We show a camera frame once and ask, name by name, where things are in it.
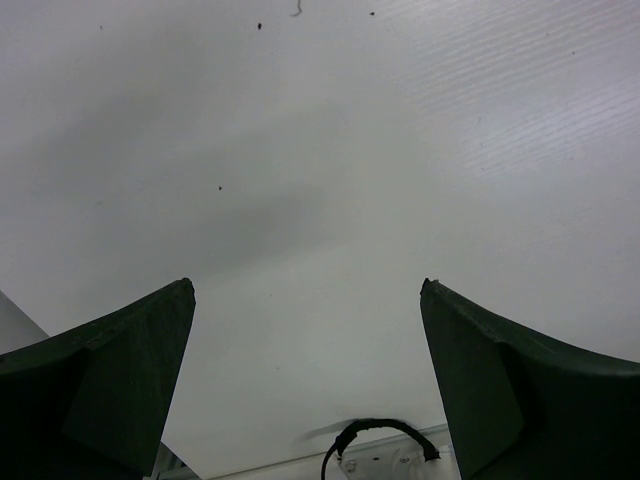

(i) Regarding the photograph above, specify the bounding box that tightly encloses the black thin cable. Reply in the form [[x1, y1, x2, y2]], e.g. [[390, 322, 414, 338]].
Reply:
[[321, 418, 441, 480]]

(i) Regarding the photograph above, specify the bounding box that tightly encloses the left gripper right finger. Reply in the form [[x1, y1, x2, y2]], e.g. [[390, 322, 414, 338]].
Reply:
[[420, 280, 639, 479]]

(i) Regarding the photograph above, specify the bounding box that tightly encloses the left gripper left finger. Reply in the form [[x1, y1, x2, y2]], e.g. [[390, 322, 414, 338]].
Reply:
[[1, 278, 196, 479]]

